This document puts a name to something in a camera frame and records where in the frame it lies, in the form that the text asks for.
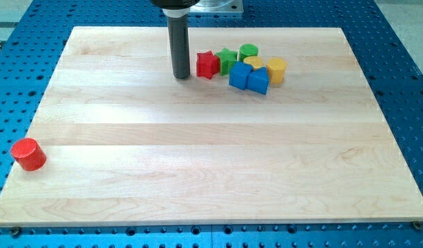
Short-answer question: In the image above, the yellow cylinder block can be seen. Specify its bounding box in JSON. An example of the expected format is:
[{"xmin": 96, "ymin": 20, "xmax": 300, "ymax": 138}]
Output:
[{"xmin": 243, "ymin": 56, "xmax": 263, "ymax": 71}]

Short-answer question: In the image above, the blue cube block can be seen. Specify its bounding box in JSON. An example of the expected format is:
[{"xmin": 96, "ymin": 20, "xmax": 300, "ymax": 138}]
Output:
[{"xmin": 229, "ymin": 61, "xmax": 253, "ymax": 90}]

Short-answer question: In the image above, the yellow hexagon block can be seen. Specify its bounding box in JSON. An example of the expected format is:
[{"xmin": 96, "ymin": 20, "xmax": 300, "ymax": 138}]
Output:
[{"xmin": 266, "ymin": 58, "xmax": 287, "ymax": 84}]

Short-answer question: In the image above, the red cylinder block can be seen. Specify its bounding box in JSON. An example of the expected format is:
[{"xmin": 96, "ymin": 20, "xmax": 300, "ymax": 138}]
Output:
[{"xmin": 10, "ymin": 138, "xmax": 47, "ymax": 172}]

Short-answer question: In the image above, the board clamp screw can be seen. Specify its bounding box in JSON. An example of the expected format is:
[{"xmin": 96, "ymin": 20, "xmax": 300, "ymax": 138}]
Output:
[
  {"xmin": 10, "ymin": 227, "xmax": 21, "ymax": 238},
  {"xmin": 411, "ymin": 221, "xmax": 423, "ymax": 231}
]

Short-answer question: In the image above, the right board clamp screw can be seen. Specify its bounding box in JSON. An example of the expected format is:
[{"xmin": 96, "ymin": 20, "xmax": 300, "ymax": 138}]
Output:
[{"xmin": 411, "ymin": 221, "xmax": 423, "ymax": 231}]

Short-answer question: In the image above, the light wooden board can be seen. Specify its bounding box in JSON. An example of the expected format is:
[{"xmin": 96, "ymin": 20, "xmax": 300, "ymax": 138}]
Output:
[{"xmin": 0, "ymin": 26, "xmax": 423, "ymax": 227}]

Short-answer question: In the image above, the green star block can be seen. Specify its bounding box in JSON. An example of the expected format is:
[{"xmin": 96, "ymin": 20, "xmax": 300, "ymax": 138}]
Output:
[{"xmin": 216, "ymin": 48, "xmax": 238, "ymax": 76}]

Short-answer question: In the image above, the blue pentagon block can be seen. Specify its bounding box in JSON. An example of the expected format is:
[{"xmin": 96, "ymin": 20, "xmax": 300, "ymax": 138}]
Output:
[{"xmin": 247, "ymin": 67, "xmax": 269, "ymax": 94}]

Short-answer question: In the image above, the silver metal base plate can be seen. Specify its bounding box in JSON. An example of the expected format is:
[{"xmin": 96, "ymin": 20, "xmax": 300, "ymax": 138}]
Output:
[{"xmin": 190, "ymin": 0, "xmax": 244, "ymax": 13}]

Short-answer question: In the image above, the left board clamp screw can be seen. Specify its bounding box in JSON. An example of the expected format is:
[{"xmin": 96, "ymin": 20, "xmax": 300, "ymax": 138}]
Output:
[{"xmin": 10, "ymin": 227, "xmax": 21, "ymax": 238}]

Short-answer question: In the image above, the green cylinder block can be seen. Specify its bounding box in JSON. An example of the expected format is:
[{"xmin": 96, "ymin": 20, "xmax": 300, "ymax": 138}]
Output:
[{"xmin": 238, "ymin": 43, "xmax": 258, "ymax": 62}]

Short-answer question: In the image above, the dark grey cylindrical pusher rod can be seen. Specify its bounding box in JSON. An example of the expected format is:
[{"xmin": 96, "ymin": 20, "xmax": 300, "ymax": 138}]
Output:
[{"xmin": 166, "ymin": 9, "xmax": 190, "ymax": 79}]

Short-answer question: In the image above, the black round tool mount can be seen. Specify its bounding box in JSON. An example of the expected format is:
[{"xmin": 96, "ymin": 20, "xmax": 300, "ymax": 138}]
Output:
[{"xmin": 149, "ymin": 0, "xmax": 200, "ymax": 10}]

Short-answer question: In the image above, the red star block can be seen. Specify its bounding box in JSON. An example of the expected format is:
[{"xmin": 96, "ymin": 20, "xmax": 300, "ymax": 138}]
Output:
[{"xmin": 196, "ymin": 51, "xmax": 220, "ymax": 79}]

